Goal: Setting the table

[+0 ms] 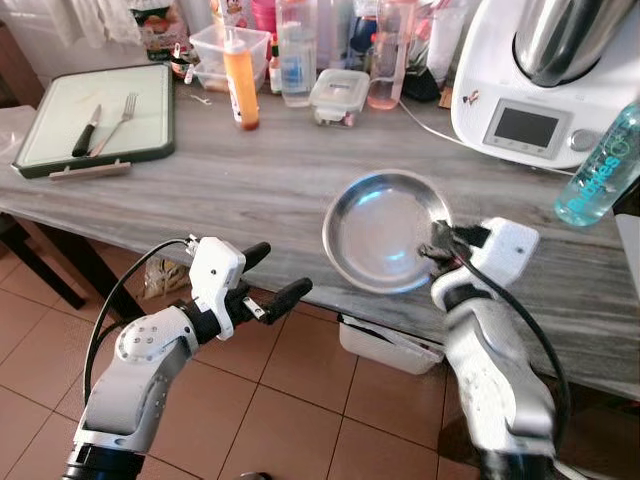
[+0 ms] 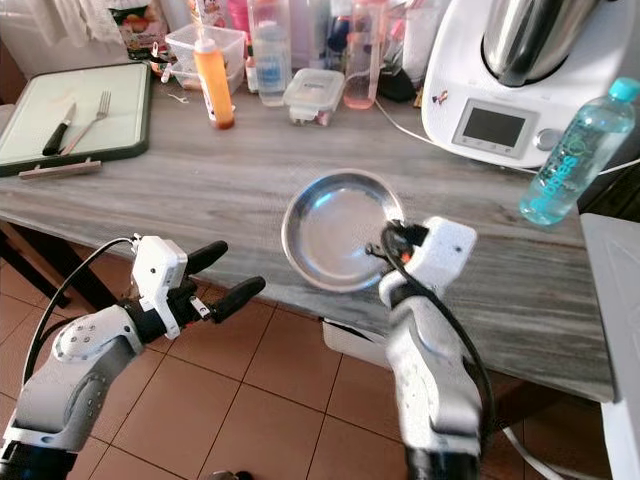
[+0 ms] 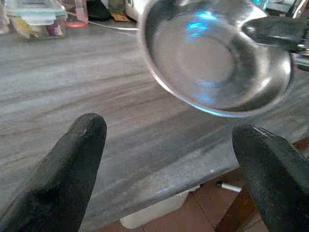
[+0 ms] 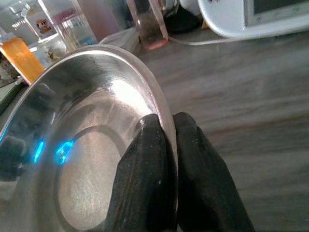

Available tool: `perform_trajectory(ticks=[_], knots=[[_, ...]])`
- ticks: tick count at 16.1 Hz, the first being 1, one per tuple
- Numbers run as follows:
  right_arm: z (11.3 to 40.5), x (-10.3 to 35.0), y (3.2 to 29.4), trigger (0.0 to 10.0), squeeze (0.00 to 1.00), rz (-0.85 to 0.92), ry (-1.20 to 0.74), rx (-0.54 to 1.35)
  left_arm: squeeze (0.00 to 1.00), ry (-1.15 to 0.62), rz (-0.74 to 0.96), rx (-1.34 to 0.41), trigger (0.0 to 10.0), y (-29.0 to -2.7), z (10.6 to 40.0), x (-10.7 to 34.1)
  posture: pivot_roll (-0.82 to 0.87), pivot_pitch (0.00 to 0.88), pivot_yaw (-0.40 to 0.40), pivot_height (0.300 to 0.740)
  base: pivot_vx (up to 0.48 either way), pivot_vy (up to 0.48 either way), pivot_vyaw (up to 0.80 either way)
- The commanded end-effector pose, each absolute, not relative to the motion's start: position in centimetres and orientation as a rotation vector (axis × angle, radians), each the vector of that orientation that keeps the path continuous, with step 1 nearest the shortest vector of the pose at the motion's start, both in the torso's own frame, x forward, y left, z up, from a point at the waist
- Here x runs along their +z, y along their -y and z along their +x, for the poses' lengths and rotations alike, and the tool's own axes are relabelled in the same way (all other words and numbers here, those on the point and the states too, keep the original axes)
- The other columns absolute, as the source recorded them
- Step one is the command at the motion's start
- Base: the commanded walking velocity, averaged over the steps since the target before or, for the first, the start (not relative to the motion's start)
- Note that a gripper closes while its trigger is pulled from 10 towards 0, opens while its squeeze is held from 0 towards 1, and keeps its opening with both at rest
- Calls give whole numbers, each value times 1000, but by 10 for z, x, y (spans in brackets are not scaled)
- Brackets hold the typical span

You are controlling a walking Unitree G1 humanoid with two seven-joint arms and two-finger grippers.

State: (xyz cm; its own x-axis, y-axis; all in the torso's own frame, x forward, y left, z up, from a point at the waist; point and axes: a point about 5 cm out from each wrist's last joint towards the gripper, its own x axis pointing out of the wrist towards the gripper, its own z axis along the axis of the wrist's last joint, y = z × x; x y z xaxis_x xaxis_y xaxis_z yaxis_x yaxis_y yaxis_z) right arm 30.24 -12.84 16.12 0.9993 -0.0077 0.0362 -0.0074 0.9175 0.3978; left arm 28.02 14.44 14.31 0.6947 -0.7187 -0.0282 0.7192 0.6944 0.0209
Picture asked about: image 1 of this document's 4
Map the round steel plate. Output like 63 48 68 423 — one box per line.
321 169 455 296

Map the grey-topped dark wood table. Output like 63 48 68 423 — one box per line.
0 60 640 401

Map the printed shopping bag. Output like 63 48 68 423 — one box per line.
140 257 193 302

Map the white plastic bin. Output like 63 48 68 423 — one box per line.
337 313 447 377

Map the white kitchen machine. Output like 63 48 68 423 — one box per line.
450 0 640 172

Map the teal water bottle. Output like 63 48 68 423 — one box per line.
554 102 640 229

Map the small lidded glass container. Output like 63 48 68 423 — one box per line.
308 67 371 128

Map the orange sauce squeeze bottle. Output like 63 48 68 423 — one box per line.
221 26 262 132

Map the pink-tinted clear pitcher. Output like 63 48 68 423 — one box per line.
366 0 419 112

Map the small flat wooden strip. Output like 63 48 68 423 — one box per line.
47 161 134 183

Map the silver metal fork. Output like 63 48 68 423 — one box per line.
91 92 139 157

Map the clear plastic bottle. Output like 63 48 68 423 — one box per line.
275 0 320 109

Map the clear plastic storage box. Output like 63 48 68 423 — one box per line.
189 24 274 93

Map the green-rimmed white tray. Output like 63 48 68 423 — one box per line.
12 62 177 180

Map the steel mixing bowl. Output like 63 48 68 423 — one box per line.
512 0 638 89

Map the red plastic container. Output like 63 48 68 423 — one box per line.
250 0 279 36

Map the printed food package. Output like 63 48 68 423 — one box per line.
128 3 193 63

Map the white hanging towel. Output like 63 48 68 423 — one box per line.
40 0 141 49

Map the white power cable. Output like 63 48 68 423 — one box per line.
398 98 473 149

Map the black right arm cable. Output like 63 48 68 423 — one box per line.
455 255 573 451

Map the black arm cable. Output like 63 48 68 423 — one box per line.
83 237 196 406
455 255 573 451

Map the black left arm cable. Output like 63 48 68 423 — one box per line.
83 237 196 406

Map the black-handled table knife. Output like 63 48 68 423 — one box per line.
71 103 102 159

